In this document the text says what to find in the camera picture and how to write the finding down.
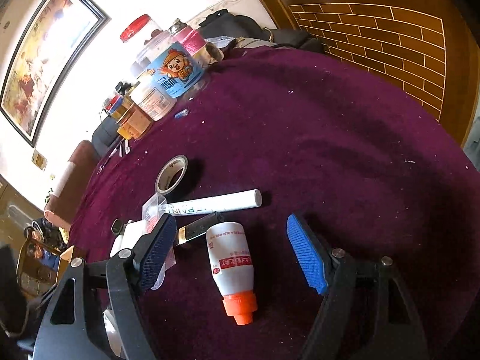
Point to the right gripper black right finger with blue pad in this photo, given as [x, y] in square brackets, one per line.
[366, 310]

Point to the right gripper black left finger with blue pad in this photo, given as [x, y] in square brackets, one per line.
[73, 327]

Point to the white power adapter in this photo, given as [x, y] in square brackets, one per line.
[126, 234]

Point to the black gold lipstick tube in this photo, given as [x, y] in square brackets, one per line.
[198, 228]

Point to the white bottle orange cap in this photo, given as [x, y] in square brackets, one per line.
[232, 270]

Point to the white paint marker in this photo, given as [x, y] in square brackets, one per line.
[221, 203]

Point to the wooden organizer box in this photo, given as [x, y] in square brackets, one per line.
[65, 259]

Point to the brown pink chair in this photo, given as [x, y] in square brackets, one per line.
[68, 190]

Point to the black tape roll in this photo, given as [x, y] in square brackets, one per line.
[171, 175]

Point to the purple velvet tablecloth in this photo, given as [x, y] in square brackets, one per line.
[367, 167]

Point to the orange label jar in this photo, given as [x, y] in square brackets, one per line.
[134, 123]

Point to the white label jar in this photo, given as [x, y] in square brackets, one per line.
[152, 101]

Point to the small blue battery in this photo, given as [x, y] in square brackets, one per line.
[181, 114]

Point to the blue cartoon label jar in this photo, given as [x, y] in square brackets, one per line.
[174, 70]

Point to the wooden brick pattern cabinet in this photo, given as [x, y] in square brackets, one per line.
[423, 47]

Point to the red lid clear jar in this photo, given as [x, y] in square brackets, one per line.
[134, 39]

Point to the framed painting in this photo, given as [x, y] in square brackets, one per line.
[55, 36]

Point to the pink lidded cup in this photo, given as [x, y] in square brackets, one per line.
[189, 38]

